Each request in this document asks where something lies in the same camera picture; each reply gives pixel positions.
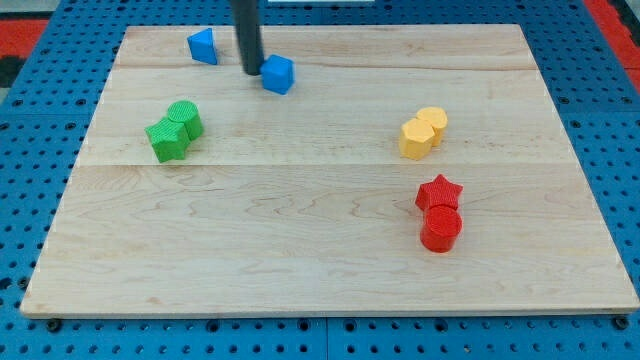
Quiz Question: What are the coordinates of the red cylinder block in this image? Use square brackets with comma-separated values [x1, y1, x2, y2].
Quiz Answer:
[420, 205, 463, 253]

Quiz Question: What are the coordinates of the blue triangular prism block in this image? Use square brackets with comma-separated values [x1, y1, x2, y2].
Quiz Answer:
[187, 28, 218, 65]

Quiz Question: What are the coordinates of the yellow hexagonal prism block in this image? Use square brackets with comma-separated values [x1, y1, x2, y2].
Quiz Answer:
[398, 118, 435, 160]

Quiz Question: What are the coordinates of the light wooden board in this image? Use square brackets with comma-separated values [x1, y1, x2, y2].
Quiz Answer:
[20, 24, 639, 319]

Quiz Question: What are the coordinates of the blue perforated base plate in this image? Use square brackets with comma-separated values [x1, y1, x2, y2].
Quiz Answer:
[1, 0, 639, 359]

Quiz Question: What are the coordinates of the green star block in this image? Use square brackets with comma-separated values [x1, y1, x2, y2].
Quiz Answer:
[145, 117, 191, 163]

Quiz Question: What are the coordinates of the red star block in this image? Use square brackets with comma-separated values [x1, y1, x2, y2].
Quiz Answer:
[415, 174, 464, 212]

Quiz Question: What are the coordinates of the yellow cylinder block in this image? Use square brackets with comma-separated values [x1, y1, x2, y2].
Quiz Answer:
[416, 107, 448, 146]

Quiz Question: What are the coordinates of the blue cube block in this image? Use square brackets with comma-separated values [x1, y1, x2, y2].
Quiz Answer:
[260, 54, 295, 95]

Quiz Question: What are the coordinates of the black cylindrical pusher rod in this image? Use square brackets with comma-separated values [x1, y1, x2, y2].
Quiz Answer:
[229, 0, 264, 76]

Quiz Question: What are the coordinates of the green cylinder block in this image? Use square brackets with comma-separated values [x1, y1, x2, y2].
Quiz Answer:
[167, 100, 204, 140]

